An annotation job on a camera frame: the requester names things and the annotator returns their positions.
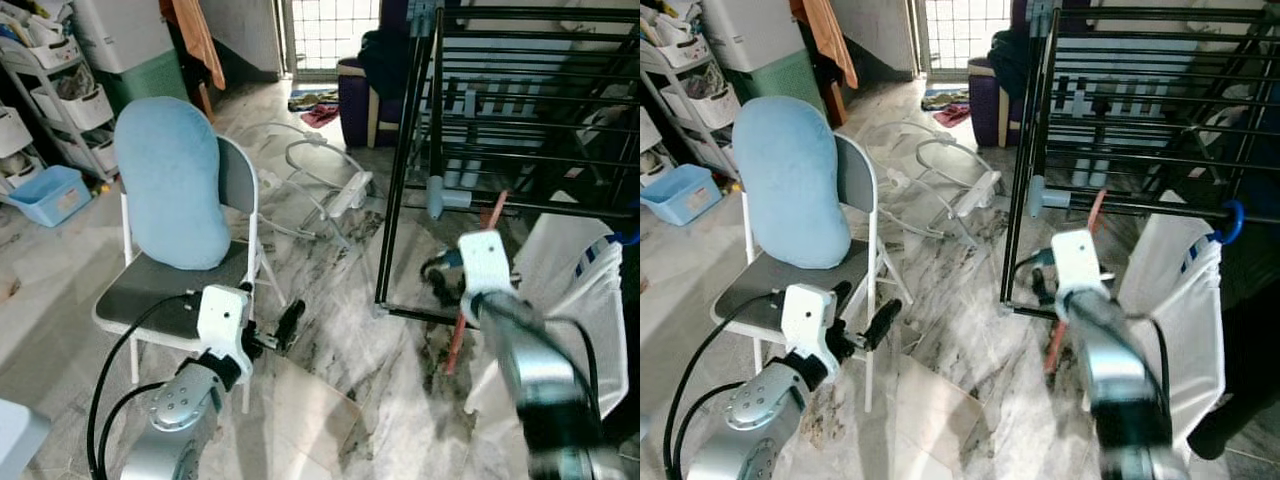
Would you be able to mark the black garment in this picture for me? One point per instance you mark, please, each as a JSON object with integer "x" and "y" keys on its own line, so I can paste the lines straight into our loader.
{"x": 632, "y": 340}
{"x": 1245, "y": 340}

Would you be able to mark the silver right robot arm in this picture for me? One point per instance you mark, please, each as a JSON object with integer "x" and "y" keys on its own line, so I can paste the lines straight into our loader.
{"x": 540, "y": 390}
{"x": 1125, "y": 390}

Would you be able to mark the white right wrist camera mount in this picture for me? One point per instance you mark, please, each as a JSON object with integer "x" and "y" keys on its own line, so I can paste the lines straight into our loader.
{"x": 1080, "y": 270}
{"x": 487, "y": 270}

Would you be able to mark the white plastic stool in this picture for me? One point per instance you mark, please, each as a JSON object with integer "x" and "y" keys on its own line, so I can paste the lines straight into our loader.
{"x": 485, "y": 130}
{"x": 1100, "y": 130}

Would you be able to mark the dark clothes heap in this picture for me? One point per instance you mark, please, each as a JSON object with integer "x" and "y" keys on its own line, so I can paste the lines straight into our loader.
{"x": 395, "y": 60}
{"x": 1020, "y": 60}

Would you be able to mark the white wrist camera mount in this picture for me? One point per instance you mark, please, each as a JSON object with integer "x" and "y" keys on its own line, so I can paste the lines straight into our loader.
{"x": 222, "y": 320}
{"x": 1080, "y": 270}
{"x": 808, "y": 320}
{"x": 487, "y": 270}

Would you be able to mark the blue clothes hanger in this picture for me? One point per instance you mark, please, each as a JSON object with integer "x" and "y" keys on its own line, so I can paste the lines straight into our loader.
{"x": 625, "y": 238}
{"x": 1235, "y": 215}

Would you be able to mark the white shirt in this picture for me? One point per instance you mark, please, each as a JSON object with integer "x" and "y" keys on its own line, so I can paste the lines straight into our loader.
{"x": 570, "y": 290}
{"x": 1180, "y": 300}

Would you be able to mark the colourful floor mat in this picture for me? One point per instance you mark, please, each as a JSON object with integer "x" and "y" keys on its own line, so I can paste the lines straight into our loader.
{"x": 315, "y": 108}
{"x": 947, "y": 108}

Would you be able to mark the brown wooden board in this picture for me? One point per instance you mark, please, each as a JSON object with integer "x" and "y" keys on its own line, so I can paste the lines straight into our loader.
{"x": 195, "y": 40}
{"x": 825, "y": 40}

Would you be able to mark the black clothes drying rack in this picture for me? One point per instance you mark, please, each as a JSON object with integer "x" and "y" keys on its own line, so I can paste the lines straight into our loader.
{"x": 398, "y": 200}
{"x": 1022, "y": 200}

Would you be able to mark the window with grille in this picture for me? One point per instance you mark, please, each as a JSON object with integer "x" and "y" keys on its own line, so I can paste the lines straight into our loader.
{"x": 335, "y": 35}
{"x": 965, "y": 35}

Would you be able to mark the cardboard sheet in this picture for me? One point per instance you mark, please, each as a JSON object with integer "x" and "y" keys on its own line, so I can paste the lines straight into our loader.
{"x": 300, "y": 420}
{"x": 930, "y": 420}

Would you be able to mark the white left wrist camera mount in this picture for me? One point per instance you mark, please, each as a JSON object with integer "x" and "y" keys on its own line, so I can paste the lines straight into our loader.
{"x": 808, "y": 320}
{"x": 222, "y": 320}

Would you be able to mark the white shelf rack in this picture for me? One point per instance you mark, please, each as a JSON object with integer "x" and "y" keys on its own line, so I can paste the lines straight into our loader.
{"x": 60, "y": 100}
{"x": 690, "y": 100}

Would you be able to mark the light blue pillow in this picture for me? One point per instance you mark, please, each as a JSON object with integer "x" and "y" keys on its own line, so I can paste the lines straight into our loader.
{"x": 170, "y": 180}
{"x": 790, "y": 180}

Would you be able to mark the white folding chair grey seat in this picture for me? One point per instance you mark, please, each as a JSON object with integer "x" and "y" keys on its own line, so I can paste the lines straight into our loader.
{"x": 150, "y": 290}
{"x": 770, "y": 290}

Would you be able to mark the blue plastic basket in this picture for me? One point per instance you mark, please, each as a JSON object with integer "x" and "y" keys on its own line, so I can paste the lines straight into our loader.
{"x": 50, "y": 195}
{"x": 680, "y": 193}

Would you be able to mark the white and green bin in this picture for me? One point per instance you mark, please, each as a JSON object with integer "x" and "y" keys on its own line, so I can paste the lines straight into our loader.
{"x": 130, "y": 50}
{"x": 760, "y": 50}

